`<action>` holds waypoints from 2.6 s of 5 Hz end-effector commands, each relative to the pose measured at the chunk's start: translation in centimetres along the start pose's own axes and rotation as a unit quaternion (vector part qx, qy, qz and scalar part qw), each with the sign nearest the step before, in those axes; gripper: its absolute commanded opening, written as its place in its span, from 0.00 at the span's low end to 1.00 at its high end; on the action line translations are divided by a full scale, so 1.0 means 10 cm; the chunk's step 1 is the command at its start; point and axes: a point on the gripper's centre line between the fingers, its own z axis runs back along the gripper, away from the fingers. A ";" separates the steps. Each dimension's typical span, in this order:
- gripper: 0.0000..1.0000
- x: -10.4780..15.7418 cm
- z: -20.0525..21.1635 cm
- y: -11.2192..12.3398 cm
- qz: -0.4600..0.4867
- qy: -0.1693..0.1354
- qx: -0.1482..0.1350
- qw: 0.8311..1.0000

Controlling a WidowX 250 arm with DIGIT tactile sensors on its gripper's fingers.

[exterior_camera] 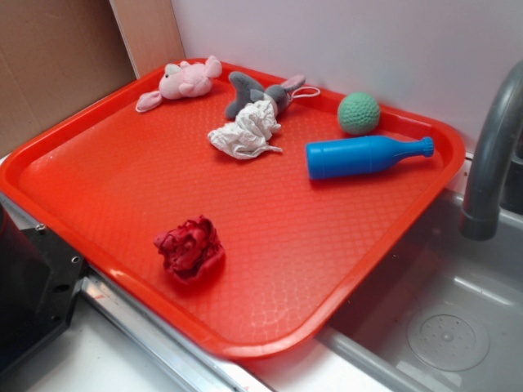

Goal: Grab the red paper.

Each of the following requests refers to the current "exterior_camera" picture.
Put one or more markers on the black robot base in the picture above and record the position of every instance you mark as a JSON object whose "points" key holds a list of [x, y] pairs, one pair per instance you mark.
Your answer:
{"points": [[41, 275]]}

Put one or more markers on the brown cardboard panel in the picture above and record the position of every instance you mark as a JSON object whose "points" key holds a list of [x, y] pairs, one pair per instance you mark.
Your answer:
{"points": [[57, 57]]}

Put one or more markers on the grey faucet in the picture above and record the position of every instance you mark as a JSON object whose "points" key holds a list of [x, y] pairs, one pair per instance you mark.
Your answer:
{"points": [[495, 178]]}

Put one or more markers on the pink plush toy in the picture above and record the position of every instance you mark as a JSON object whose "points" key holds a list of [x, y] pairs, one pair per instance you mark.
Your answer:
{"points": [[183, 80]]}

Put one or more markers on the grey plastic sink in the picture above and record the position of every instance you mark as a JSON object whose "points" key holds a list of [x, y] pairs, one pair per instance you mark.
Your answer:
{"points": [[440, 312]]}

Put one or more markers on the grey plush shark toy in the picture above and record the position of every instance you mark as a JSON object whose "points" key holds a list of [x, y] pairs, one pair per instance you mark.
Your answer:
{"points": [[248, 91]]}

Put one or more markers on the silver metal rail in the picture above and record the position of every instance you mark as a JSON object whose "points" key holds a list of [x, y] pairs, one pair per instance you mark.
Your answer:
{"points": [[114, 344]]}

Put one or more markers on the blue plastic bottle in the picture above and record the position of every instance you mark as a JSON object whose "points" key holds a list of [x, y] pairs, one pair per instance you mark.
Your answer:
{"points": [[361, 155]]}

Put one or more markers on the green knitted ball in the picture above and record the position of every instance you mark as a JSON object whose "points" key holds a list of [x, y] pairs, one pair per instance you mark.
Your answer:
{"points": [[358, 114]]}

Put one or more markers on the crumpled white paper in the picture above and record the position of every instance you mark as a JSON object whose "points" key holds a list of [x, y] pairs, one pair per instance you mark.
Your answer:
{"points": [[248, 136]]}

